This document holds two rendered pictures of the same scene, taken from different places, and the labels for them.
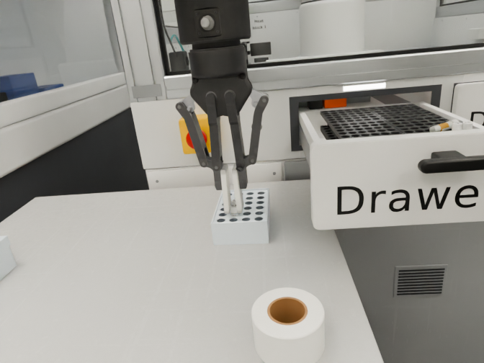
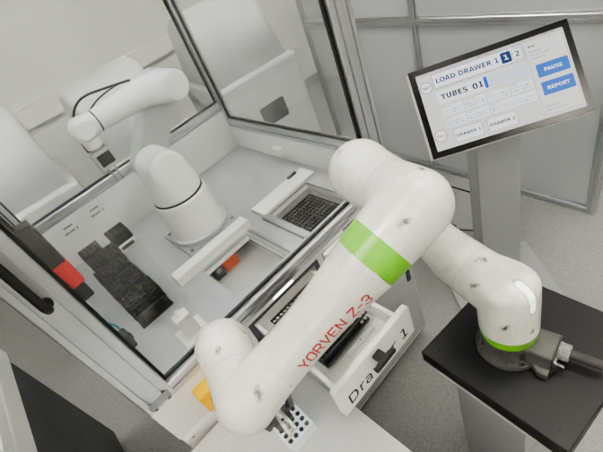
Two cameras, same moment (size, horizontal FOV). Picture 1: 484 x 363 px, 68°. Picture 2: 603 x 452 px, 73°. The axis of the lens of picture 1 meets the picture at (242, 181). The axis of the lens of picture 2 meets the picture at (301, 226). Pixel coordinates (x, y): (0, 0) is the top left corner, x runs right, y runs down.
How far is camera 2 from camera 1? 75 cm
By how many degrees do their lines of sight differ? 33
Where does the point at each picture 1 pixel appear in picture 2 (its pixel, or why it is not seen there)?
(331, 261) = (353, 415)
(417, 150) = (367, 360)
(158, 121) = (176, 407)
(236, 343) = not seen: outside the picture
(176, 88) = (178, 381)
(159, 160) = (188, 425)
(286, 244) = (326, 421)
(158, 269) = not seen: outside the picture
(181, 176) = (206, 419)
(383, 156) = (358, 373)
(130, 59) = (136, 395)
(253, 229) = (310, 430)
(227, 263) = not seen: outside the picture
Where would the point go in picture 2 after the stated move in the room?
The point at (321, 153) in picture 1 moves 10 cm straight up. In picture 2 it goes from (338, 394) to (326, 372)
